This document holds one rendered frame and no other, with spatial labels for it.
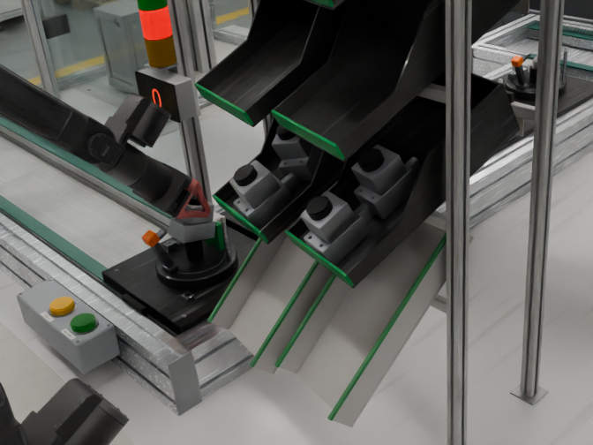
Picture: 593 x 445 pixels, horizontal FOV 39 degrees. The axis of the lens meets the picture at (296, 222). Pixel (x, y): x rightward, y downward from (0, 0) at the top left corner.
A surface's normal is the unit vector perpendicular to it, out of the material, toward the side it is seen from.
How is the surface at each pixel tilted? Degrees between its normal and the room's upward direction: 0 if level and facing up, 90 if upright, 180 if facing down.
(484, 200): 90
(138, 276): 0
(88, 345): 90
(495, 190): 90
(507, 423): 0
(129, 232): 0
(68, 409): 22
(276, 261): 45
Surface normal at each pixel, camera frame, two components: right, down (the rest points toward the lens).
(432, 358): -0.09, -0.86
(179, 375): 0.67, 0.32
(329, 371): -0.66, -0.37
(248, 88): -0.44, -0.64
